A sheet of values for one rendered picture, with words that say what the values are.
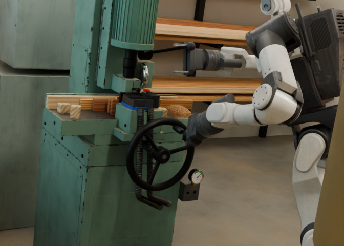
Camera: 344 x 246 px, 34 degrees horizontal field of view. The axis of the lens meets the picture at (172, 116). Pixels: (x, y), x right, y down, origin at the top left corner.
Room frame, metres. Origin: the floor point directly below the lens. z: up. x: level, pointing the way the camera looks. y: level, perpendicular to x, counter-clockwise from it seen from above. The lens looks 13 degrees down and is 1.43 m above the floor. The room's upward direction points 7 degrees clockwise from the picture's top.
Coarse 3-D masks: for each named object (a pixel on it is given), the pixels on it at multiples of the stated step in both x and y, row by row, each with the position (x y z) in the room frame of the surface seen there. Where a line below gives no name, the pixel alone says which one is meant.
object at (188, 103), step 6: (84, 102) 2.18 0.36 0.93; (90, 102) 2.20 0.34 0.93; (162, 102) 2.37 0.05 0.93; (168, 102) 2.39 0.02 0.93; (174, 102) 2.41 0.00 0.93; (180, 102) 2.42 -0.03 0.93; (186, 102) 2.44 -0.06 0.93; (192, 102) 2.46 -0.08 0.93; (84, 108) 2.19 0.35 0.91; (90, 108) 2.20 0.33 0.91
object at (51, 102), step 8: (48, 96) 2.13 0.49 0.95; (56, 96) 2.14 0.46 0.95; (64, 96) 2.16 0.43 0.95; (72, 96) 2.18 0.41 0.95; (80, 96) 2.20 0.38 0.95; (88, 96) 2.21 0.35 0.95; (96, 96) 2.23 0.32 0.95; (104, 96) 2.25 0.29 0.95; (112, 96) 2.27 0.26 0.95; (160, 96) 2.41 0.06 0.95; (168, 96) 2.43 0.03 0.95; (176, 96) 2.45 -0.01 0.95; (48, 104) 2.13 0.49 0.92; (56, 104) 2.14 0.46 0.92; (72, 104) 2.18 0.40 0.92
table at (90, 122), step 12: (48, 120) 2.10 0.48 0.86; (60, 120) 1.99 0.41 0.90; (72, 120) 2.00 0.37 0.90; (84, 120) 2.02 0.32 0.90; (96, 120) 2.05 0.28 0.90; (108, 120) 2.07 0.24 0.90; (180, 120) 2.25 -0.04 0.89; (60, 132) 1.98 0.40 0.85; (72, 132) 2.00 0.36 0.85; (84, 132) 2.02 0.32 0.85; (96, 132) 2.05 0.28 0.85; (108, 132) 2.08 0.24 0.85; (120, 132) 2.03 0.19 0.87; (168, 132) 2.22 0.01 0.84
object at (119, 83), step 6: (114, 78) 2.33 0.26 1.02; (120, 78) 2.28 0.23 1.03; (126, 78) 2.27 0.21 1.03; (132, 78) 2.28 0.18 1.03; (114, 84) 2.32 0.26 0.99; (120, 84) 2.27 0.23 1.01; (126, 84) 2.23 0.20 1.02; (132, 84) 2.25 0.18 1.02; (138, 84) 2.26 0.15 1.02; (114, 90) 2.32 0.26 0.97; (120, 90) 2.27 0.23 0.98; (126, 90) 2.24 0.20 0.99; (132, 90) 2.25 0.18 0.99
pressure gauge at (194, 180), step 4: (192, 172) 2.23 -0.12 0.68; (196, 172) 2.23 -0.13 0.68; (200, 172) 2.24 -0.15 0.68; (188, 176) 2.24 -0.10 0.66; (192, 176) 2.22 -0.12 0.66; (196, 176) 2.23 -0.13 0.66; (200, 176) 2.24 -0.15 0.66; (192, 180) 2.23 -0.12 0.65; (196, 180) 2.23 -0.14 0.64; (200, 180) 2.25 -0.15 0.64; (192, 184) 2.25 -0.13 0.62
